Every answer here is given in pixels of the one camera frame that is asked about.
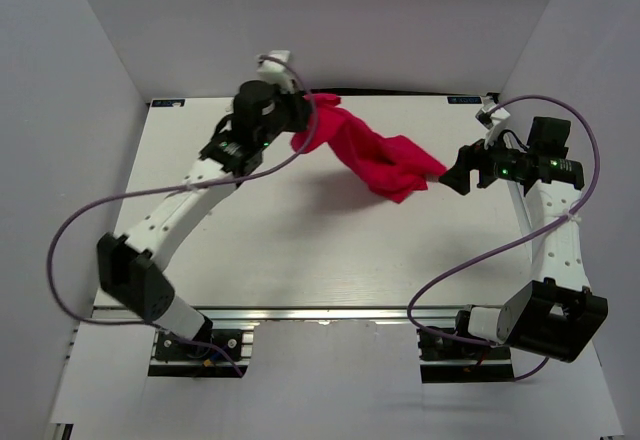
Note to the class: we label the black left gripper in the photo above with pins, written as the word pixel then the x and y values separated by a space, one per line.
pixel 299 111

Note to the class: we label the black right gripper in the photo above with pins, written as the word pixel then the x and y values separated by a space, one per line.
pixel 473 157

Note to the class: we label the red t shirt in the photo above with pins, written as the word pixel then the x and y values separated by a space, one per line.
pixel 391 167

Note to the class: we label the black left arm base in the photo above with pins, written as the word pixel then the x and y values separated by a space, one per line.
pixel 170 358

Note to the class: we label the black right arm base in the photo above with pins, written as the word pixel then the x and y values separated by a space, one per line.
pixel 445 361

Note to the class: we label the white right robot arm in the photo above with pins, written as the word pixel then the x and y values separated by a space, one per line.
pixel 555 314

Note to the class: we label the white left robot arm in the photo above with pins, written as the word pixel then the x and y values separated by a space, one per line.
pixel 131 266

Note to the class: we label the blue corner sticker right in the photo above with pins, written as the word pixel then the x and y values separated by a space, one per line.
pixel 464 100

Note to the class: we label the blue corner sticker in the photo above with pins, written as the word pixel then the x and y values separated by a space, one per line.
pixel 167 103
pixel 464 100

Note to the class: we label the blue corner sticker left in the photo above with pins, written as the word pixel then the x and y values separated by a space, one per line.
pixel 167 103

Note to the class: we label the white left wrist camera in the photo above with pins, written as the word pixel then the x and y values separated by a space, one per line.
pixel 272 69

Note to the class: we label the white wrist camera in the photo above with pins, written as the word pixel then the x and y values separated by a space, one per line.
pixel 494 119
pixel 272 69

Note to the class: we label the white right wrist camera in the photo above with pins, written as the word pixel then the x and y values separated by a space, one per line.
pixel 494 119

